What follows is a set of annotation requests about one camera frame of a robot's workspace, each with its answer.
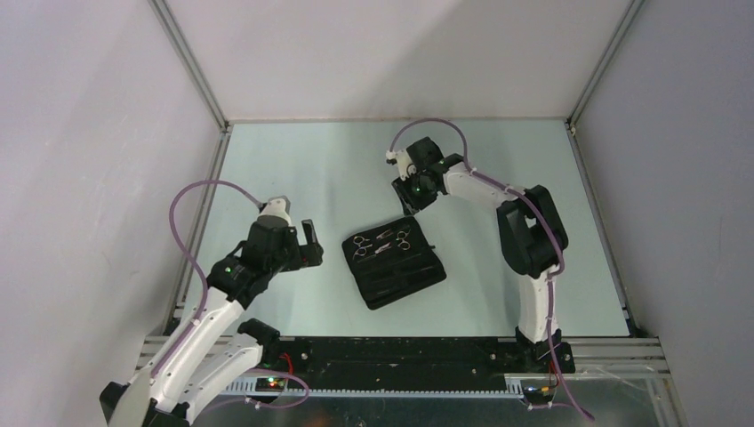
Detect left aluminium frame post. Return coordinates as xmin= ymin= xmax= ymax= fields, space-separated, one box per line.
xmin=148 ymin=0 xmax=229 ymax=133

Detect black zippered tool case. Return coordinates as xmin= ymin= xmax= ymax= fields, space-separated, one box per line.
xmin=341 ymin=216 xmax=447 ymax=310

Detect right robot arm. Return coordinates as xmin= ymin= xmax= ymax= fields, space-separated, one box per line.
xmin=386 ymin=137 xmax=569 ymax=372

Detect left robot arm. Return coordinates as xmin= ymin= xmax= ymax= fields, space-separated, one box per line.
xmin=100 ymin=213 xmax=324 ymax=426

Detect silver scissors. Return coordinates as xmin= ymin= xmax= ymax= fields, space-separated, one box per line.
xmin=375 ymin=227 xmax=411 ymax=254
xmin=352 ymin=235 xmax=396 ymax=261

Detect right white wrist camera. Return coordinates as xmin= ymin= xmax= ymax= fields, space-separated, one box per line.
xmin=386 ymin=149 xmax=417 ymax=181

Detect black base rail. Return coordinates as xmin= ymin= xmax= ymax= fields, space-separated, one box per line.
xmin=261 ymin=337 xmax=575 ymax=393

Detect right aluminium frame post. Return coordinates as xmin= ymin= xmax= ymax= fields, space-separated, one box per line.
xmin=566 ymin=0 xmax=646 ymax=133

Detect aluminium frame post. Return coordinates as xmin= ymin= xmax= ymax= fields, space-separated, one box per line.
xmin=148 ymin=0 xmax=229 ymax=133
xmin=566 ymin=0 xmax=646 ymax=133

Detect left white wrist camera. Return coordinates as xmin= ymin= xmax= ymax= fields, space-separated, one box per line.
xmin=258 ymin=196 xmax=293 ymax=227

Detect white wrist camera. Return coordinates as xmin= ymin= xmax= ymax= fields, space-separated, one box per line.
xmin=258 ymin=196 xmax=293 ymax=227
xmin=386 ymin=149 xmax=417 ymax=181

